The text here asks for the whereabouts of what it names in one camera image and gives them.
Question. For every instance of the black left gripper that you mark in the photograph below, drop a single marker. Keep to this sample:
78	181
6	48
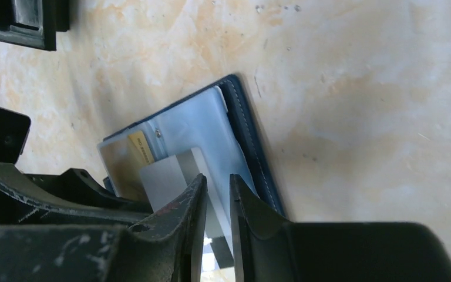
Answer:
72	197

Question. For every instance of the black plastic card box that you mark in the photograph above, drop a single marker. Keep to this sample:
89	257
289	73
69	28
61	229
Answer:
33	23

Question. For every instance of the white magnetic stripe card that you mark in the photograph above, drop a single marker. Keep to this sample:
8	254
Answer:
166	179

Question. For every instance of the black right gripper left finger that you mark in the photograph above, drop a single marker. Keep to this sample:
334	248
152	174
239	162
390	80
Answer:
166	246

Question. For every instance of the blue leather card holder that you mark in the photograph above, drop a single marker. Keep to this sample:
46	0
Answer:
219	120

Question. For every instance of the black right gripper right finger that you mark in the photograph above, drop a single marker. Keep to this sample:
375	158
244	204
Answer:
269	247

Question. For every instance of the yellow credit card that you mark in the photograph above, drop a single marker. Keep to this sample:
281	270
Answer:
142	148

